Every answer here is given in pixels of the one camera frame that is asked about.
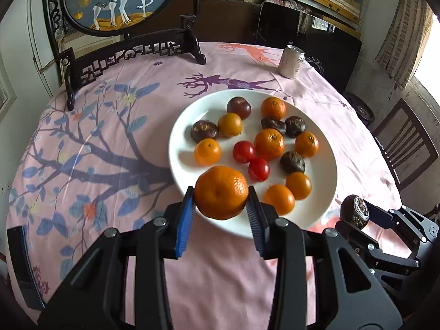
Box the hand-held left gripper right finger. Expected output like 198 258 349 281
245 186 403 330

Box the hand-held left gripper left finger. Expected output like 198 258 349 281
38 186 196 330

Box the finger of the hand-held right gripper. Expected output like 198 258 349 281
364 201 439 244
334 221 422 269

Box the small red tomato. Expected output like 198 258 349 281
248 158 270 182
233 141 257 164

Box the white round plate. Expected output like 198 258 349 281
168 89 338 239

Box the smooth dark purple plum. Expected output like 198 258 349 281
226 97 252 120

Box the dark wooden chair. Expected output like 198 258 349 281
373 98 439 191

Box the pink printed tablecloth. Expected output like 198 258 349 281
5 41 404 327

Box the bright window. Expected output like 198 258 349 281
412 17 440 95

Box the pale pink drink can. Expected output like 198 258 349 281
278 45 306 79

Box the beige checked curtain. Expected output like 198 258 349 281
375 0 435 86

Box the black folding table panel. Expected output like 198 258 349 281
256 1 363 93

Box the brown wooden board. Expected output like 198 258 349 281
148 0 262 43

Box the pink folded cloth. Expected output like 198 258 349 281
265 0 310 12

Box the round deer embroidery table screen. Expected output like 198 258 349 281
42 0 207 111

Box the white door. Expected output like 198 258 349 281
21 0 64 92

